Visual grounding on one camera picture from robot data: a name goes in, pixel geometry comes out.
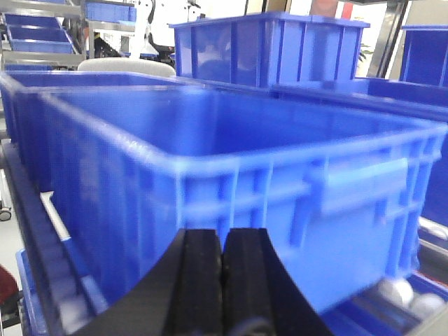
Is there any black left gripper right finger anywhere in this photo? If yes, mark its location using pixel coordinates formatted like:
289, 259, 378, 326
223, 228, 332, 335

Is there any blue bin far right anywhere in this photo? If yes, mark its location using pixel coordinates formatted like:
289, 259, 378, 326
347, 25, 447, 225

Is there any grey office chair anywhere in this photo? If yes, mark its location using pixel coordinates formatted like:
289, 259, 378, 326
78, 57, 176, 77

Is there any large blue plastic bin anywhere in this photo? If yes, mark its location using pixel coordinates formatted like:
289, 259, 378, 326
41, 86, 428, 312

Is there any upper blue plastic crate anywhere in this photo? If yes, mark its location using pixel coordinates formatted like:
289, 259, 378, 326
171, 12, 369, 88

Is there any blue bin behind left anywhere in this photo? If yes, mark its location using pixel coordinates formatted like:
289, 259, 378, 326
0, 71, 190, 190

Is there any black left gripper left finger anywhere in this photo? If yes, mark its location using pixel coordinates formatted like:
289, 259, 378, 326
76, 229, 223, 335

